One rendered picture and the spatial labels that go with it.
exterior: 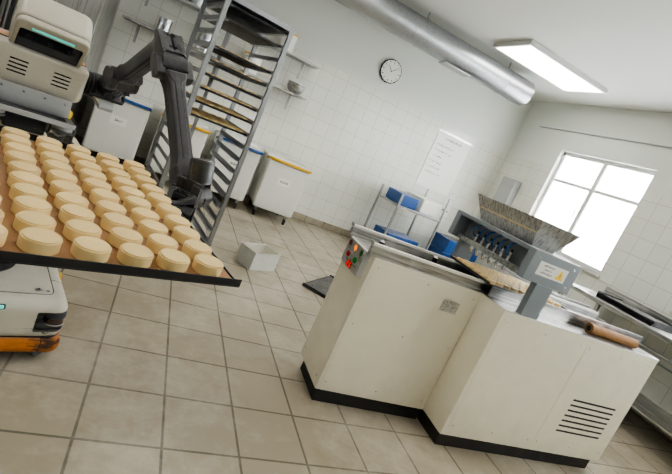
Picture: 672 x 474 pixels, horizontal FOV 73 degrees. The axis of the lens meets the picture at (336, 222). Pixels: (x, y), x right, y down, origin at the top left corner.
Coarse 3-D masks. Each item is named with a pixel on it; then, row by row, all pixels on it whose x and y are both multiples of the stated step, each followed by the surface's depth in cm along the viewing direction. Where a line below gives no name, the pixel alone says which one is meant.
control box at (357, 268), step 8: (352, 240) 241; (352, 248) 238; (360, 248) 230; (344, 256) 244; (352, 256) 235; (360, 256) 227; (368, 256) 225; (352, 264) 232; (360, 264) 225; (352, 272) 230; (360, 272) 226
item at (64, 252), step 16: (0, 144) 91; (32, 144) 100; (0, 160) 84; (0, 176) 77; (0, 192) 72; (48, 192) 80; (0, 208) 67; (64, 224) 71; (96, 224) 76; (16, 240) 60; (64, 240) 66; (144, 240) 78; (64, 256) 62; (112, 256) 68; (192, 272) 75; (224, 272) 80
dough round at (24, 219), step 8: (16, 216) 63; (24, 216) 63; (32, 216) 64; (40, 216) 65; (48, 216) 66; (16, 224) 62; (24, 224) 62; (32, 224) 63; (40, 224) 63; (48, 224) 64
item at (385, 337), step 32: (352, 288) 231; (384, 288) 227; (416, 288) 233; (448, 288) 238; (320, 320) 252; (352, 320) 227; (384, 320) 233; (416, 320) 239; (448, 320) 245; (320, 352) 240; (352, 352) 233; (384, 352) 239; (416, 352) 245; (448, 352) 252; (320, 384) 233; (352, 384) 239; (384, 384) 245; (416, 384) 252; (416, 416) 263
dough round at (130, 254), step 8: (120, 248) 67; (128, 248) 68; (136, 248) 69; (144, 248) 70; (120, 256) 67; (128, 256) 66; (136, 256) 67; (144, 256) 68; (152, 256) 69; (128, 264) 67; (136, 264) 67; (144, 264) 68
